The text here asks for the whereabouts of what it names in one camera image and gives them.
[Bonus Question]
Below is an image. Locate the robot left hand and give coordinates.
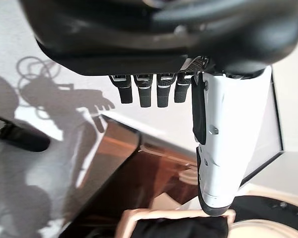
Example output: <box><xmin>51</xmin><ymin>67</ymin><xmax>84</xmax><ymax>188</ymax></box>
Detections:
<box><xmin>17</xmin><ymin>0</ymin><xmax>298</xmax><ymax>218</ymax></box>

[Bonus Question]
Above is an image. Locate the robot left leg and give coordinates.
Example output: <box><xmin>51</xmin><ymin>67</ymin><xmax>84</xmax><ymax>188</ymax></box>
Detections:
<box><xmin>0</xmin><ymin>113</ymin><xmax>51</xmax><ymax>153</ymax></box>

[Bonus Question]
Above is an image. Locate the rectangular wicker laundry basket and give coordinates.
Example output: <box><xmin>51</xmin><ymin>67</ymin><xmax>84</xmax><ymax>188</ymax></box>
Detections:
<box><xmin>116</xmin><ymin>207</ymin><xmax>237</xmax><ymax>238</ymax></box>

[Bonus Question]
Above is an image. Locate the black garment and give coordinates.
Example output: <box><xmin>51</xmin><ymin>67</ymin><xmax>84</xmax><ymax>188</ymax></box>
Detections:
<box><xmin>131</xmin><ymin>215</ymin><xmax>229</xmax><ymax>238</ymax></box>

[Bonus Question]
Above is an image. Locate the round glass washer door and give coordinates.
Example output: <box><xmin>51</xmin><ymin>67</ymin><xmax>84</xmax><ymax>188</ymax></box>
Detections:
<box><xmin>227</xmin><ymin>195</ymin><xmax>298</xmax><ymax>238</ymax></box>

